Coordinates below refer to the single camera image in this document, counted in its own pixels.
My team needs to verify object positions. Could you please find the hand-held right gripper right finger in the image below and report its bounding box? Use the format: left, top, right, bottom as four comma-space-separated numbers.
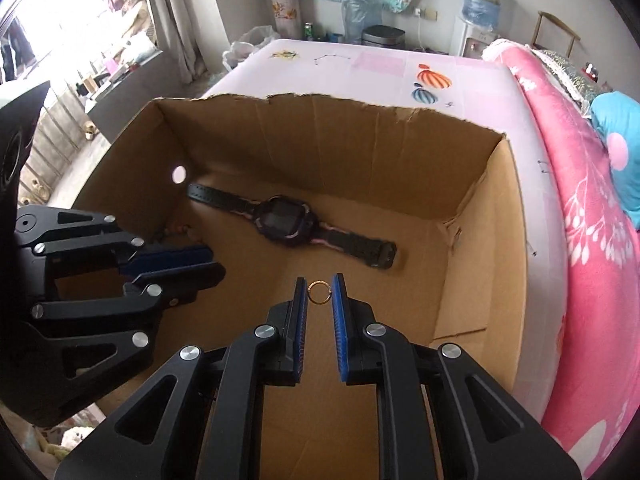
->
332, 274, 583, 480

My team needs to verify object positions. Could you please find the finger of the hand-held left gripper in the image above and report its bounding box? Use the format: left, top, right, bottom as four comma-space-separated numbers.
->
17, 205, 213, 278
30, 261, 227, 401

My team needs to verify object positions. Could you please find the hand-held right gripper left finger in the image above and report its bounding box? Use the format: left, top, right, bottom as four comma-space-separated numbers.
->
54, 276, 308, 480

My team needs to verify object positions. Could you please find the purple black smart watch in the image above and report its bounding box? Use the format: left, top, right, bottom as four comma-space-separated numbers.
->
187, 183, 398, 271

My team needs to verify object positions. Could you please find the brown cardboard box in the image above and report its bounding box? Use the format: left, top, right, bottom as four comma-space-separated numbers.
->
50, 92, 530, 480

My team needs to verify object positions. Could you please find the grey cabinet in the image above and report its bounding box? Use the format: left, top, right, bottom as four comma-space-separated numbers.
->
85, 50, 166, 143

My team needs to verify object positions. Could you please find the white fluffy cloth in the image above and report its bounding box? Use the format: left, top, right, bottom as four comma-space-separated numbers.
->
20, 405, 108, 466

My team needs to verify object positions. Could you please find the grey curtain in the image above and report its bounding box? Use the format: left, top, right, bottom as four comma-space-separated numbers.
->
142, 0, 211, 86

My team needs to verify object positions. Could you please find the white plastic bag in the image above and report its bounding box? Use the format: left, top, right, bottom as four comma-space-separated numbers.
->
222, 25, 281, 73

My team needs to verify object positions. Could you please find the pink floral blanket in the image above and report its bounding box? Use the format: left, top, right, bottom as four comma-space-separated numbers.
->
482, 40, 640, 480

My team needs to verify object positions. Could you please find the flower print roll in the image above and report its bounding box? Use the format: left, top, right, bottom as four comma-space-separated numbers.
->
262, 0, 303, 41

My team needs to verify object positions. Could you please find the grey trash can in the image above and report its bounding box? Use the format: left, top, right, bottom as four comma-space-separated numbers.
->
361, 25, 406, 51

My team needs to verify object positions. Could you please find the clear water bottle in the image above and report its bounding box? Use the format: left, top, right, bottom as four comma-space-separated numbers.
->
342, 0, 383, 46

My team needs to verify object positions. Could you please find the white water dispenser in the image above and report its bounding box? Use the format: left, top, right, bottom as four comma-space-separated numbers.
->
450, 12, 501, 61

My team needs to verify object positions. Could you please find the grey floral pillow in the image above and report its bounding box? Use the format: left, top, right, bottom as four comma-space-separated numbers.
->
535, 49, 616, 111

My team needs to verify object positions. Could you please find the blue blanket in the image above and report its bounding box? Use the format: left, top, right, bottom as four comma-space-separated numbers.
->
590, 91, 640, 231

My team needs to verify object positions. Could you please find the blue water dispenser bottle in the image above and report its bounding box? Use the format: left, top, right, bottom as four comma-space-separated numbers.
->
460, 0, 506, 28

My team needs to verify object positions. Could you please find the wooden chair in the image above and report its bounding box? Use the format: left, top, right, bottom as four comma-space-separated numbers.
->
530, 10, 581, 61

